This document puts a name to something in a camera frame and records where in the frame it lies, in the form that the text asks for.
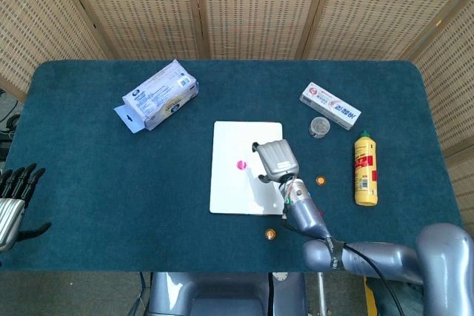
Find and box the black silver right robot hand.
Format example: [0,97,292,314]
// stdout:
[251,139,300,185]

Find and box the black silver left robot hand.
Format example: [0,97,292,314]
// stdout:
[0,163,52,252]

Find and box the white magnetic board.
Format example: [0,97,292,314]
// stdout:
[209,120,287,216]

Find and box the small clear plastic jar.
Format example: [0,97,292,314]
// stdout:
[308,116,332,138]

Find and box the white toothpaste box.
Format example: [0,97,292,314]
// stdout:
[298,81,362,131]

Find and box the yellow bottle green cap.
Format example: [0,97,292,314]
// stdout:
[353,130,379,206]

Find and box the teal table cloth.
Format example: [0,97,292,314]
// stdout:
[1,59,471,273]

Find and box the lavender tissue pack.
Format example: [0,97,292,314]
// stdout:
[113,58,199,135]

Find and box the metal table leg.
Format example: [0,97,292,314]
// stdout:
[317,273,328,316]

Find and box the woven bamboo folding screen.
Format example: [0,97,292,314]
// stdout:
[0,0,474,228]

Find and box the grey robot torso base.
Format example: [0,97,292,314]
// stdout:
[147,271,308,316]

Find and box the black coiled cable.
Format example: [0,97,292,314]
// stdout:
[0,88,24,147]

